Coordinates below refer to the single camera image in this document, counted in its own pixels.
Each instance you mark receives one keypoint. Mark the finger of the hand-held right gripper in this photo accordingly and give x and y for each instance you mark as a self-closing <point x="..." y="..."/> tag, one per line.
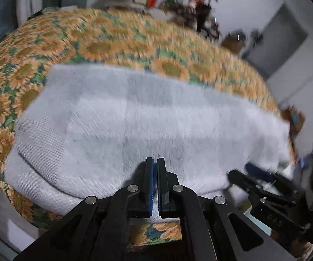
<point x="257" y="170"/>
<point x="238" y="178"/>

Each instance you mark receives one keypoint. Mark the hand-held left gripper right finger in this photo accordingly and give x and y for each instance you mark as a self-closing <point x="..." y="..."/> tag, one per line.
<point x="161" y="190"/>

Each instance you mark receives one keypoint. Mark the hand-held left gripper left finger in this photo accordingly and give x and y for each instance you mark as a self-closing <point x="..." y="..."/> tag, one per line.
<point x="151" y="190"/>

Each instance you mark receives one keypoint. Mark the grey checkered knitted blanket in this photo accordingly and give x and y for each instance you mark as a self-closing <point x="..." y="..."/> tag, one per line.
<point x="132" y="119"/>

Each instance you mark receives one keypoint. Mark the cardboard box with blue items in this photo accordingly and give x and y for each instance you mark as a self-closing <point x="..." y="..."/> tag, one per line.
<point x="294" y="119"/>

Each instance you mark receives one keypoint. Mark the cardboard box with metal fan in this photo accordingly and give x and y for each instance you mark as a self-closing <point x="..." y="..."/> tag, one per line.
<point x="234" y="43"/>

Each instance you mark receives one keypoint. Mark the grey door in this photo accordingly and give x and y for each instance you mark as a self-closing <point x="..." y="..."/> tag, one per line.
<point x="279" y="40"/>

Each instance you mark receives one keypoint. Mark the black standing fan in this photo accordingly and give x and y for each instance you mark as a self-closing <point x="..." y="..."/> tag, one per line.
<point x="257" y="36"/>

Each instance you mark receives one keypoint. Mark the sunflower print bedspread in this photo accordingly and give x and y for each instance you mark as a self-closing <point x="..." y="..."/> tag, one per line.
<point x="91" y="46"/>

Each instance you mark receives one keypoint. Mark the red canister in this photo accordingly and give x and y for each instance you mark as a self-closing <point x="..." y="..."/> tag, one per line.
<point x="151" y="1"/>

